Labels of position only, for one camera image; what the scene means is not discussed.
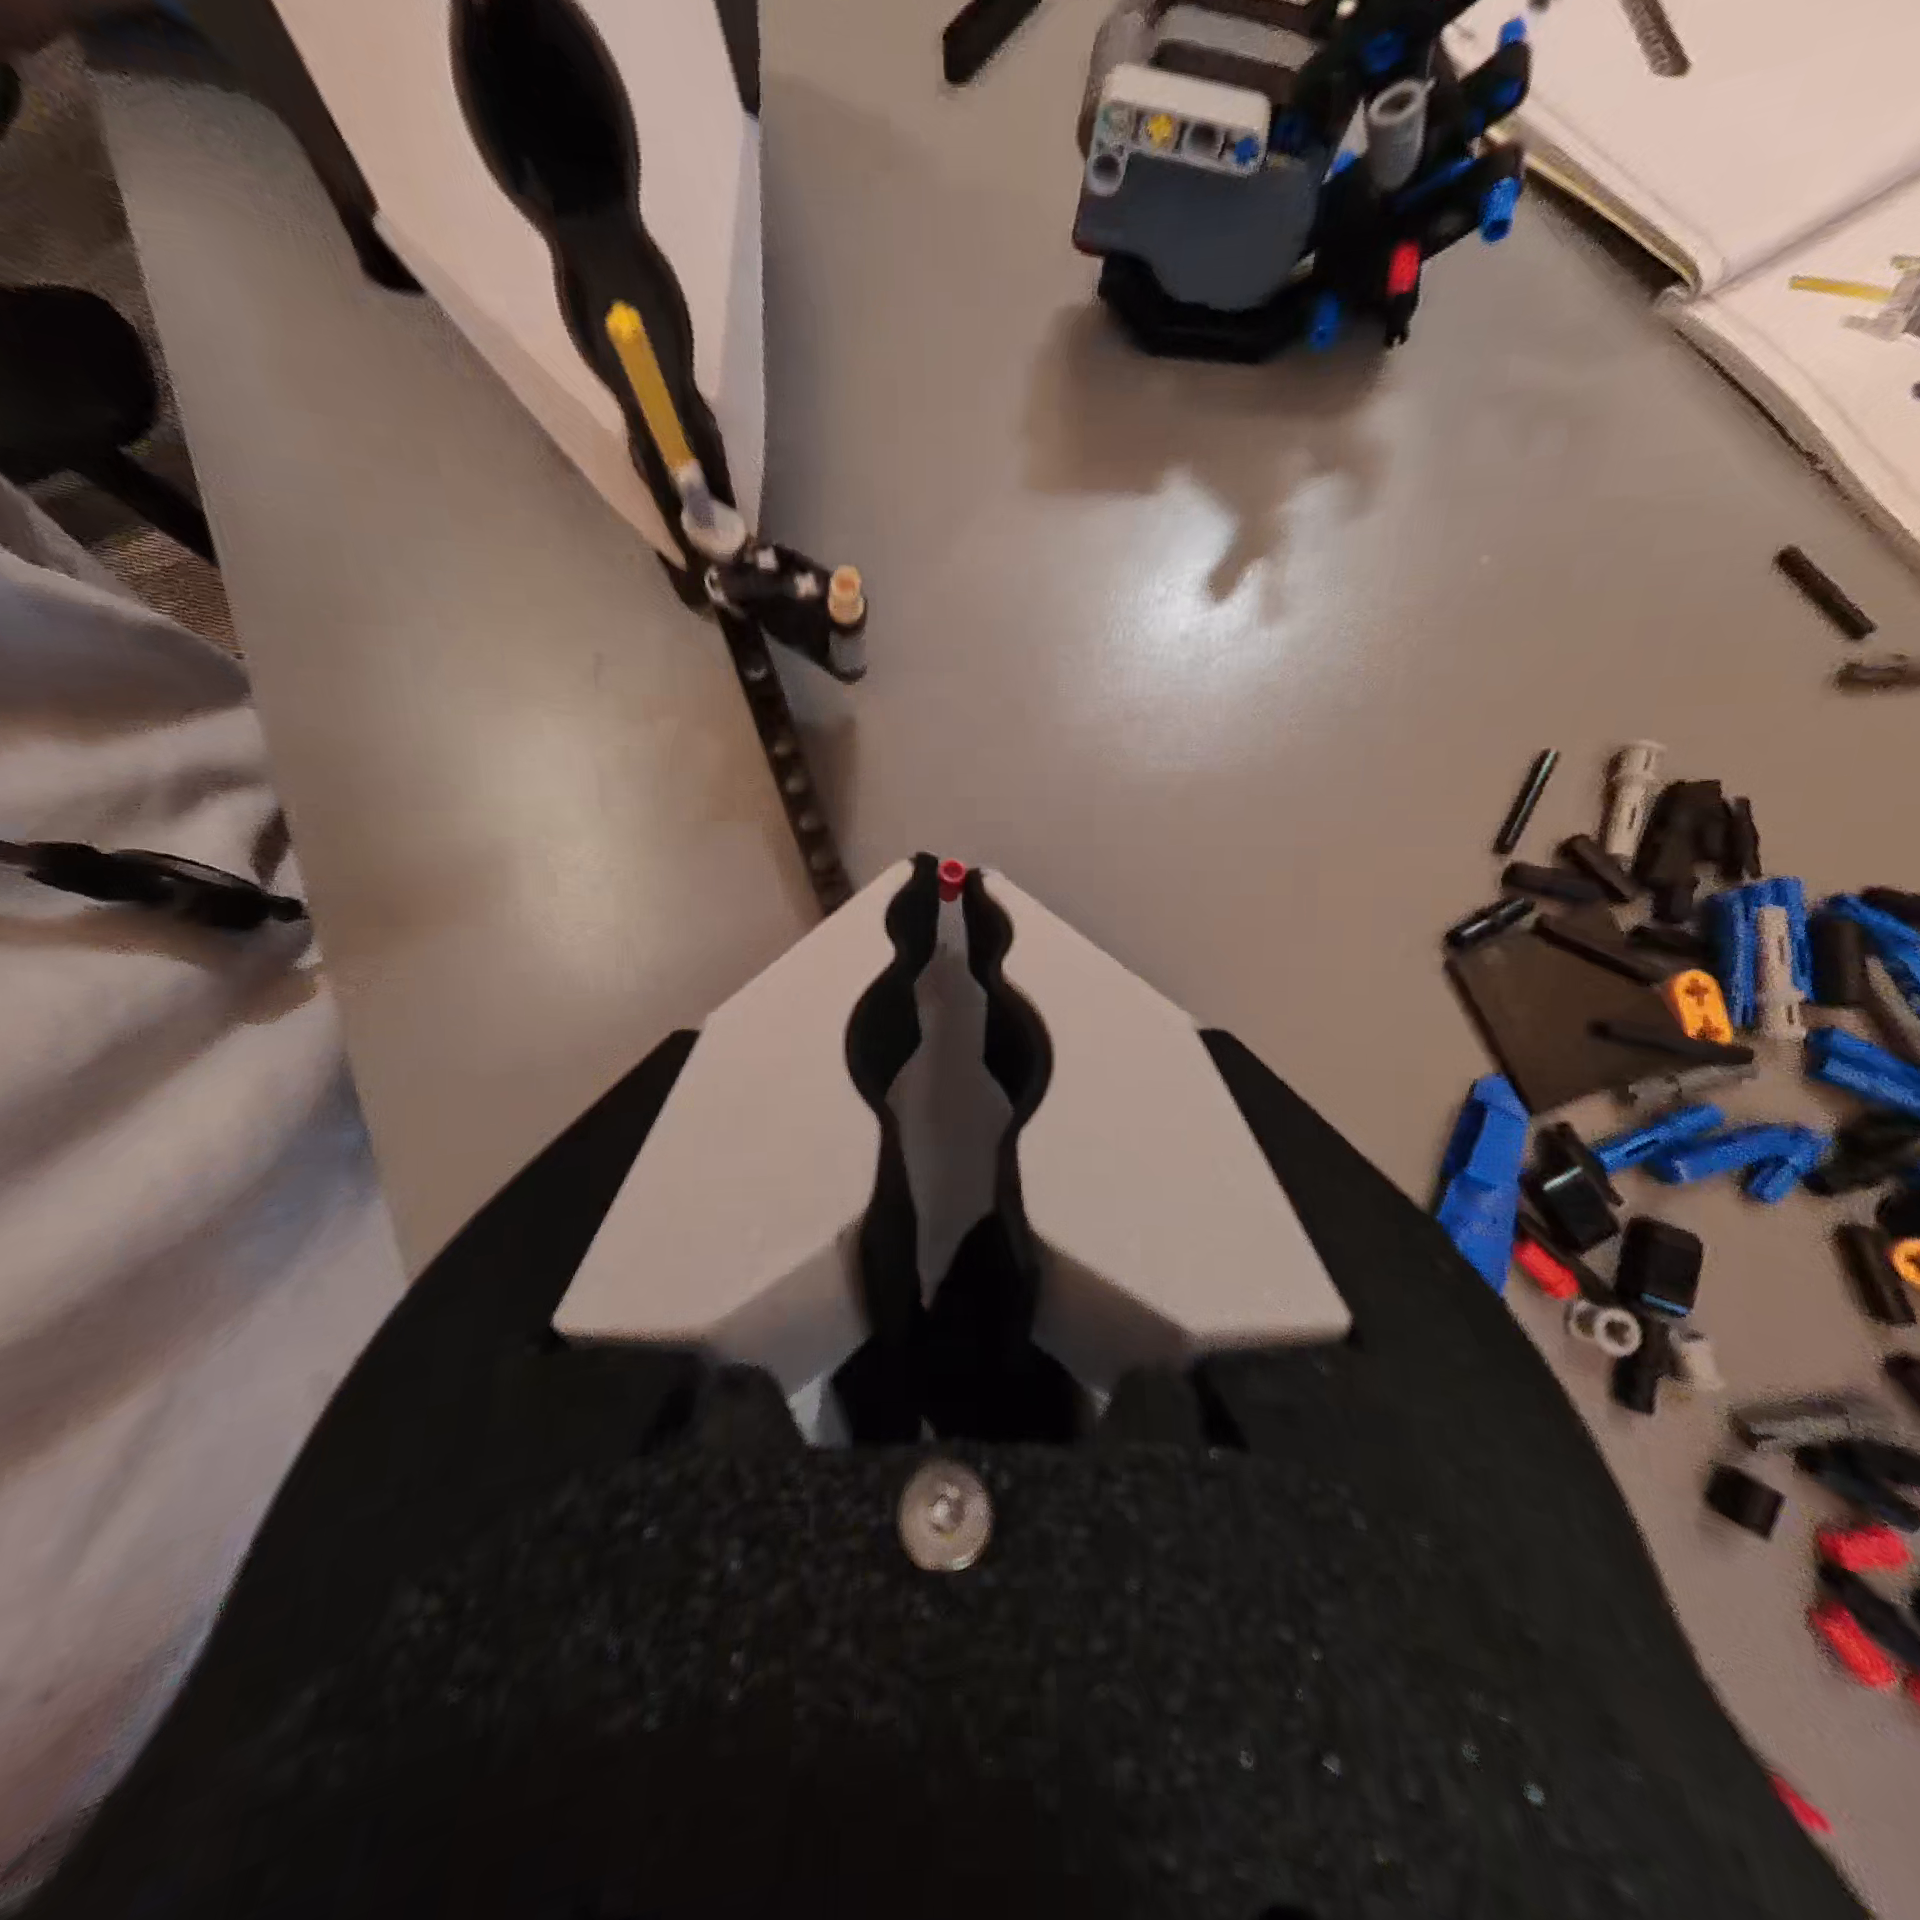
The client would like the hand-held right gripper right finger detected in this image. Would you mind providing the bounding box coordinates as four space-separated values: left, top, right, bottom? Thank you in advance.
957 864 1356 1417

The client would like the black lego pin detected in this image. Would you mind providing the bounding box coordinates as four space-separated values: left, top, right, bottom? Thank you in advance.
1773 544 1881 642

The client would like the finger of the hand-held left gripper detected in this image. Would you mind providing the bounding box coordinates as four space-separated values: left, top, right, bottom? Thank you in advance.
270 0 713 594
569 0 771 519

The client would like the pile of small lego pieces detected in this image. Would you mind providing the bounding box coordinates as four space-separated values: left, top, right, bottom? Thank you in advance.
1428 739 1920 1705

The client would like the black lego strip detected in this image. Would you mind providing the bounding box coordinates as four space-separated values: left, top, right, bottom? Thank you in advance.
939 0 1046 88

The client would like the open lego instruction booklet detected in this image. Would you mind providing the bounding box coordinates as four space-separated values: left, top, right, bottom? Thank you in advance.
1438 0 1920 569

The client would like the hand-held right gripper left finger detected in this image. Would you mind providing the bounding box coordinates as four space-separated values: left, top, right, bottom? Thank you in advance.
548 856 939 1384

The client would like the grey lego chassis model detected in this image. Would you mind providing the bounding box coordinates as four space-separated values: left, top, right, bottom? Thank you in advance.
1070 0 1536 365

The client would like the black lego beam assembly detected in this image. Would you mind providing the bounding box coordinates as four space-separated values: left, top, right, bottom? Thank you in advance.
603 300 876 921

